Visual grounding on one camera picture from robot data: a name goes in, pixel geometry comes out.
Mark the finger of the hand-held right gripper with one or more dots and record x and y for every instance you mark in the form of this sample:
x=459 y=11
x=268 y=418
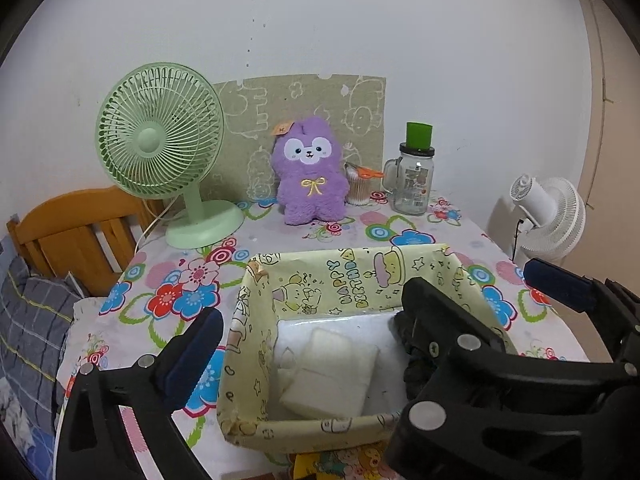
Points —
x=555 y=282

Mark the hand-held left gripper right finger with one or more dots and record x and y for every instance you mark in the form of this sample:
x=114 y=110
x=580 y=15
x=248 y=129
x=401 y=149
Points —
x=435 y=310

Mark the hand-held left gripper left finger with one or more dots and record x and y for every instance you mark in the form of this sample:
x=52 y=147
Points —
x=192 y=360

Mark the dark grey cloth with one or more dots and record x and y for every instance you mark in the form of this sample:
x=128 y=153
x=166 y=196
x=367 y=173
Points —
x=417 y=375

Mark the yellow cartoon storage box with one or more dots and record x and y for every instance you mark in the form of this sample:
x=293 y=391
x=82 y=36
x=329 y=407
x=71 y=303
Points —
x=325 y=280

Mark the yellow cartoon printed packet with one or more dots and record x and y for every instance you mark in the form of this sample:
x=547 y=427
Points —
x=345 y=465

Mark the white floor fan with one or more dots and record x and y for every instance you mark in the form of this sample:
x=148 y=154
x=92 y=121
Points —
x=555 y=220

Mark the floral tablecloth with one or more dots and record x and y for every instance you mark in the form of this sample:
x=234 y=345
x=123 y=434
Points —
x=165 y=300

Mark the glass jar mug green lid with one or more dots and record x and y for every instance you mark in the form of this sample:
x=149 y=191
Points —
x=412 y=185

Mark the beige door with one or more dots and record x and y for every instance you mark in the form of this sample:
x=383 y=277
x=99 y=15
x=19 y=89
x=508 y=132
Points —
x=620 y=160

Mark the toothpick jar with orange lid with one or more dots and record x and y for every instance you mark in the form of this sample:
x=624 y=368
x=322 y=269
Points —
x=357 y=192

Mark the grey plaid blanket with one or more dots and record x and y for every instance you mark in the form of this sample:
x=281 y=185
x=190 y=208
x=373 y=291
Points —
x=30 y=320

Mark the purple plush toy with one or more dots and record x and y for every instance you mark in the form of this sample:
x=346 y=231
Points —
x=310 y=185

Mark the blue patterned bed sheet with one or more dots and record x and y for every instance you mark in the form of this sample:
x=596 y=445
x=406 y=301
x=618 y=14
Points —
x=20 y=420

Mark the green desk fan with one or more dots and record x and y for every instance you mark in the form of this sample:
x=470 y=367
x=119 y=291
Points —
x=150 y=140

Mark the beige cartoon wall mat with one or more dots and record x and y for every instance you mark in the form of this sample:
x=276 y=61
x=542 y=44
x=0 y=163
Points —
x=260 y=125

